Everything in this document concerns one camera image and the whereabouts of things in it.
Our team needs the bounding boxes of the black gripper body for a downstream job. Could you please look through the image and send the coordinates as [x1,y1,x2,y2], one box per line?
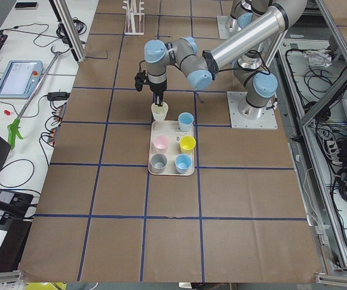
[148,74,167,94]

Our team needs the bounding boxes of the white plastic cup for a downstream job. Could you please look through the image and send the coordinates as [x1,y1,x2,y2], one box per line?
[151,102,169,121]

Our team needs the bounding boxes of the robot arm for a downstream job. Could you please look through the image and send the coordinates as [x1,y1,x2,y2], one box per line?
[135,1,307,107]
[225,0,273,35]

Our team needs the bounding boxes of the pink plastic cup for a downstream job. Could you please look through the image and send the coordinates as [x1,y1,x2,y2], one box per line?
[152,134,169,153]

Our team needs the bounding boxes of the yellow plastic cup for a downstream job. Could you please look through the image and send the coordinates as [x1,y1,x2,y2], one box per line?
[179,135,196,155]

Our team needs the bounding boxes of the grey plastic cup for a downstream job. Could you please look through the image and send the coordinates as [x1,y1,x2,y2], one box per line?
[149,153,167,174]

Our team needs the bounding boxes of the light blue plastic cup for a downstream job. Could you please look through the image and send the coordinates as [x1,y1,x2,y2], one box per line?
[175,153,192,173]

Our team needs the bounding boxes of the cream plastic tray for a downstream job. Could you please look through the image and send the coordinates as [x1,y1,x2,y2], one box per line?
[148,120,195,176]

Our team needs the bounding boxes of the black power adapter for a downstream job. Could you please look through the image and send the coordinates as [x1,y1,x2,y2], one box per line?
[47,91,70,101]

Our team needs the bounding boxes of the blue teach pendant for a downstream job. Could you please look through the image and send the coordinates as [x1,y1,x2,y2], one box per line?
[0,60,44,99]

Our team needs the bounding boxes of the black smartphone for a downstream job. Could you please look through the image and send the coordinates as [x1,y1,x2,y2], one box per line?
[14,1,39,10]

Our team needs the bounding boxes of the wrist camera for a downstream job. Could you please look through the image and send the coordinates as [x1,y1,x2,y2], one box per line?
[134,70,148,92]

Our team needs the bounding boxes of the white wire cup rack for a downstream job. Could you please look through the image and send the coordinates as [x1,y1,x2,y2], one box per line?
[122,0,145,36]

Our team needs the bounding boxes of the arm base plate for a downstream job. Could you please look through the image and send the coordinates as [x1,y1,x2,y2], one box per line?
[216,16,238,39]
[227,91,278,130]

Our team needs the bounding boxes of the aluminium frame post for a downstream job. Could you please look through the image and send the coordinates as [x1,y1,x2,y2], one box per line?
[49,0,86,63]

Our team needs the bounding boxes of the green handled reacher grabber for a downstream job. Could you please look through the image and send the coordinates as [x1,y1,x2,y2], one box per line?
[7,47,69,150]

